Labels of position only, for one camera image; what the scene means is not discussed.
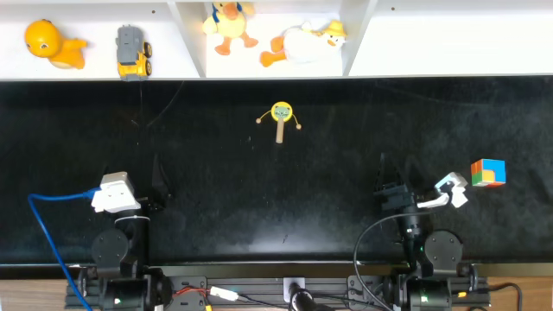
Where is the blue cable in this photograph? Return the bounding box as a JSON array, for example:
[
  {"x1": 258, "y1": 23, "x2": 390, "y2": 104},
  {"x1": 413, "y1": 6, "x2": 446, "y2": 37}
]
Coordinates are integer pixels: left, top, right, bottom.
[{"x1": 28, "y1": 187, "x2": 103, "y2": 311}]

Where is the yellow rattle drum toy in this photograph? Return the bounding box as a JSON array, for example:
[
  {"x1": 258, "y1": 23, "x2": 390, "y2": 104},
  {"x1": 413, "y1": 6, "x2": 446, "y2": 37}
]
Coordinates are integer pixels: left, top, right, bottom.
[{"x1": 255, "y1": 101, "x2": 302, "y2": 144}]

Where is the yellow rubber duck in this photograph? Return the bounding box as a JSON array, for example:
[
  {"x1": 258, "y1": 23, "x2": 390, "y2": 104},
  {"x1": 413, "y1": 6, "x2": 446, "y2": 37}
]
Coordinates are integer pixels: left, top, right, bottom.
[{"x1": 23, "y1": 18, "x2": 88, "y2": 70}]

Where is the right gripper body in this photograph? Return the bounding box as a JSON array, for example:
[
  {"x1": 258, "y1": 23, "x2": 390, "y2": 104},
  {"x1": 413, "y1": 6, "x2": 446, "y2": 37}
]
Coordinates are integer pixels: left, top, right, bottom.
[{"x1": 373, "y1": 183, "x2": 418, "y2": 213}]

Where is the yellow plush duck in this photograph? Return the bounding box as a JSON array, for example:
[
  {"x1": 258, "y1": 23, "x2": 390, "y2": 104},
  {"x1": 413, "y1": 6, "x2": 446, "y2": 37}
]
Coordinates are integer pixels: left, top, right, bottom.
[{"x1": 202, "y1": 1, "x2": 259, "y2": 56}]

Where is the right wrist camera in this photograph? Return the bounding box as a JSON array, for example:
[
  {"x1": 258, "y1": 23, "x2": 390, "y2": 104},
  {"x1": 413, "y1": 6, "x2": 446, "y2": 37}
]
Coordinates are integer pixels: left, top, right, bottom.
[{"x1": 416, "y1": 171, "x2": 470, "y2": 209}]

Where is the mounting rail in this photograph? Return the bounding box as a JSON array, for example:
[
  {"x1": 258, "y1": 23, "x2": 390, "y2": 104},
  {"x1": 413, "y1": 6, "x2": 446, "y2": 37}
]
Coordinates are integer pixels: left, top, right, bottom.
[{"x1": 64, "y1": 276, "x2": 492, "y2": 311}]

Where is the white shelf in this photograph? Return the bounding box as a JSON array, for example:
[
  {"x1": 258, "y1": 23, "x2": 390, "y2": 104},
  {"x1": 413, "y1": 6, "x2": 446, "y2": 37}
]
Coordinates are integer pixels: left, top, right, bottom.
[{"x1": 0, "y1": 0, "x2": 553, "y2": 82}]

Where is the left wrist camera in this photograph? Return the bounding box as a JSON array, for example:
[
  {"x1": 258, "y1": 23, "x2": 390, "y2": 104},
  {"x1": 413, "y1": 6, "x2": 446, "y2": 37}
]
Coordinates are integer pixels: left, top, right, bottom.
[{"x1": 91, "y1": 171, "x2": 142, "y2": 214}]

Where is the white plush duck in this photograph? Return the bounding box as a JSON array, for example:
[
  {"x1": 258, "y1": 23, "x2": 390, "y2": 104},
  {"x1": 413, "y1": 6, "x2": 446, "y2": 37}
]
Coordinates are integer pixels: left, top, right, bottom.
[{"x1": 259, "y1": 19, "x2": 348, "y2": 68}]

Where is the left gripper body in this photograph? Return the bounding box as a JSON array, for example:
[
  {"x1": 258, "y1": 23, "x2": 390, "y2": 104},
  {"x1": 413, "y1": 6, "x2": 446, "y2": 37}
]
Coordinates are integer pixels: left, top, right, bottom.
[{"x1": 137, "y1": 196, "x2": 168, "y2": 213}]

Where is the grey and yellow toy truck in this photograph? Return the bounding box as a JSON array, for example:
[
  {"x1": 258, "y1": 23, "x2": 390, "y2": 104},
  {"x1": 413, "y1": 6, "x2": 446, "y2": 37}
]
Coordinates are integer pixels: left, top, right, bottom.
[{"x1": 115, "y1": 24, "x2": 153, "y2": 82}]

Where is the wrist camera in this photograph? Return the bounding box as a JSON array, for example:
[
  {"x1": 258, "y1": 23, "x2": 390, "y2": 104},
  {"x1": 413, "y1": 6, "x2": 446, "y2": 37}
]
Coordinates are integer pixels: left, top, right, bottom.
[
  {"x1": 91, "y1": 171, "x2": 142, "y2": 214},
  {"x1": 416, "y1": 171, "x2": 470, "y2": 209}
]

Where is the black power cord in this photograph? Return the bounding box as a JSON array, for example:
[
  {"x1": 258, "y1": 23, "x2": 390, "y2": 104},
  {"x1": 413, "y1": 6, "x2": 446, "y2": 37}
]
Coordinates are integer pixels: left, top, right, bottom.
[{"x1": 487, "y1": 282, "x2": 524, "y2": 311}]

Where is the many-coloured puzzle cube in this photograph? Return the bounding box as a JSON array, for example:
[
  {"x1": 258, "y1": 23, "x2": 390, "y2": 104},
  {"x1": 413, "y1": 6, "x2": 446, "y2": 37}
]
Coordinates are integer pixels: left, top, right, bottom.
[{"x1": 470, "y1": 158, "x2": 506, "y2": 187}]

